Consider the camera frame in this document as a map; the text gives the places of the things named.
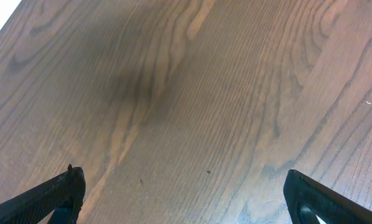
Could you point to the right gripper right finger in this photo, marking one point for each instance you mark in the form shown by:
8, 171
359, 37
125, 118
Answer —
308, 201

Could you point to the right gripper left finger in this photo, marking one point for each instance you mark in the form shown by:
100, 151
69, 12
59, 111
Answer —
61, 197

